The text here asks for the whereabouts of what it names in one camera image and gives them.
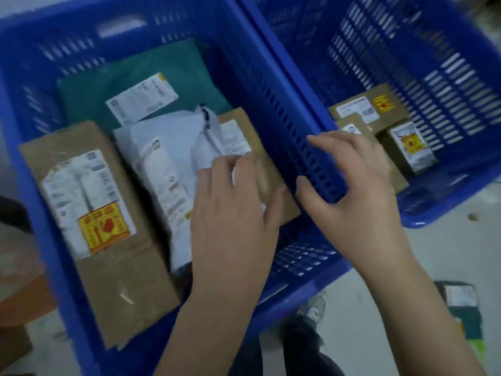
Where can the person's right leg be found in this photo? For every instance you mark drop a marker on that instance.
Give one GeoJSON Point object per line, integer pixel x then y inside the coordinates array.
{"type": "Point", "coordinates": [309, 348]}

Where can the person's leg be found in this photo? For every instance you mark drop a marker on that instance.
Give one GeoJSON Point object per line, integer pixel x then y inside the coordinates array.
{"type": "Point", "coordinates": [244, 360]}
{"type": "Point", "coordinates": [309, 348]}

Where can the small box handwritten label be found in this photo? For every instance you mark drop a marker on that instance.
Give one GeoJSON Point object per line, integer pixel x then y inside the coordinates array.
{"type": "Point", "coordinates": [419, 152]}

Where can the brown box with white label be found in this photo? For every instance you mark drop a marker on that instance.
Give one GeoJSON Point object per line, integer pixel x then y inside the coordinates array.
{"type": "Point", "coordinates": [460, 295]}

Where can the long brown cardboard box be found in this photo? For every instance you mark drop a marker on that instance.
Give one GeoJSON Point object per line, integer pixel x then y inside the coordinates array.
{"type": "Point", "coordinates": [125, 278]}

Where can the large cardboard box three labels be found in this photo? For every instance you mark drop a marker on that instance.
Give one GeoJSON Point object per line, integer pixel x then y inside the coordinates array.
{"type": "Point", "coordinates": [266, 180]}

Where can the blue plastic crate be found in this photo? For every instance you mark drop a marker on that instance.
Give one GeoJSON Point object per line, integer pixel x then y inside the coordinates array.
{"type": "Point", "coordinates": [430, 217]}
{"type": "Point", "coordinates": [254, 74]}

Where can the person's right grey shoe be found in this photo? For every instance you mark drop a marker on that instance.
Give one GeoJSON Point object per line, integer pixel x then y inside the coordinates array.
{"type": "Point", "coordinates": [315, 309]}

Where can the person's left hand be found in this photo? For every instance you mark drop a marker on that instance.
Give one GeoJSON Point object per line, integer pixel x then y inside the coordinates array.
{"type": "Point", "coordinates": [231, 231]}

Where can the light green poly mailer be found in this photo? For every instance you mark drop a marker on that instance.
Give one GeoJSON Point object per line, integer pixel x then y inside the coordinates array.
{"type": "Point", "coordinates": [476, 348]}

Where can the person's right hand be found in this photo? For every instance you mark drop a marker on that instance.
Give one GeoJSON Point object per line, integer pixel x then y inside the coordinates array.
{"type": "Point", "coordinates": [368, 215]}

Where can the small box fragile sticker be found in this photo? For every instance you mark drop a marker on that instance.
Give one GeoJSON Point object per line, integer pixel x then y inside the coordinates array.
{"type": "Point", "coordinates": [397, 180]}

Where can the white mailer with label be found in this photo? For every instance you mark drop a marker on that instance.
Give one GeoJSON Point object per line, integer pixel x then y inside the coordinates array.
{"type": "Point", "coordinates": [156, 137]}

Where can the crumpled yellow wrapper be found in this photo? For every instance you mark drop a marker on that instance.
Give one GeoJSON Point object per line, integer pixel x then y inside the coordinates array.
{"type": "Point", "coordinates": [474, 217]}

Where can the brown box 12V4A label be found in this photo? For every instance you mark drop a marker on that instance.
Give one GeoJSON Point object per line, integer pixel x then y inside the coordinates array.
{"type": "Point", "coordinates": [352, 107]}

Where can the person's left leg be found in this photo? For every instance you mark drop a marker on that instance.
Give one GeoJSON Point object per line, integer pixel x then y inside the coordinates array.
{"type": "Point", "coordinates": [244, 360]}

